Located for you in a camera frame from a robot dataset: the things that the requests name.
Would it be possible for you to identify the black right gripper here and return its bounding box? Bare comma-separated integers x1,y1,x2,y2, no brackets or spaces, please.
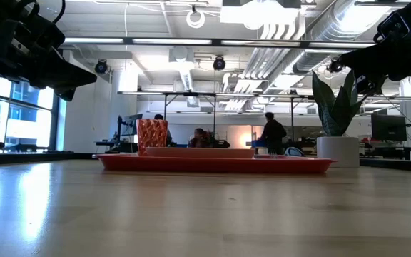
337,0,411,96

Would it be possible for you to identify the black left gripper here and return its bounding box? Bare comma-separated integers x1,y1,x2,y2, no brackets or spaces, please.
0,0,98,102

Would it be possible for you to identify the orange textured cup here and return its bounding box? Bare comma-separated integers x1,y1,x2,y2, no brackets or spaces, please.
136,119,169,157

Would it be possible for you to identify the black monitor on arm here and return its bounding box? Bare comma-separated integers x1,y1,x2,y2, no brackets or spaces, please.
118,113,144,143

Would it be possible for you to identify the red plastic tray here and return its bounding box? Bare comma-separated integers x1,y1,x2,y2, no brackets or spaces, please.
96,153,338,175

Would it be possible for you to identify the black ceiling spotlight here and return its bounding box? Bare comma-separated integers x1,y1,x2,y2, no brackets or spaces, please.
325,56,345,74

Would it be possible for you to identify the black round ceiling lamp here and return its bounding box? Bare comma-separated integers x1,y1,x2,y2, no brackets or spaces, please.
94,59,109,75
212,56,227,71

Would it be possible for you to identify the long ceiling light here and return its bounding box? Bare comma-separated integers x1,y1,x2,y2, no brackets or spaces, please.
131,38,213,46
220,39,302,47
64,36,125,44
308,41,376,49

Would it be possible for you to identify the green snake plant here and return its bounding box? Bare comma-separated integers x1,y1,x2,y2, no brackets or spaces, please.
311,69,388,138

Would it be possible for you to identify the large window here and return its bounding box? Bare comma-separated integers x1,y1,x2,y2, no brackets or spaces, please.
0,76,59,151

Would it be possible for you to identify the black monitor with stand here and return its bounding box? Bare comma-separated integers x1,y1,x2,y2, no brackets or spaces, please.
370,114,407,142

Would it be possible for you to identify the white plant pot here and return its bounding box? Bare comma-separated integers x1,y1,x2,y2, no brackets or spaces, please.
316,136,360,169

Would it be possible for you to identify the black device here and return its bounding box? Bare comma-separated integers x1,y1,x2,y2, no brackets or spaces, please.
210,138,231,149

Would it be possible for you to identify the silver ventilation duct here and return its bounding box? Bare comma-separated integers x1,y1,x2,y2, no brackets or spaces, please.
293,0,383,74

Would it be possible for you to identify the black tall table frame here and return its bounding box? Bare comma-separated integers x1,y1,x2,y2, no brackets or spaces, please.
163,91,218,143

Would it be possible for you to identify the white hanging duct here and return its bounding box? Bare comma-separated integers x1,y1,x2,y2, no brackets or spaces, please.
168,46,196,93

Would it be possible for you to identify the white cable ring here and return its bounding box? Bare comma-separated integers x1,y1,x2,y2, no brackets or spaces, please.
186,9,206,29

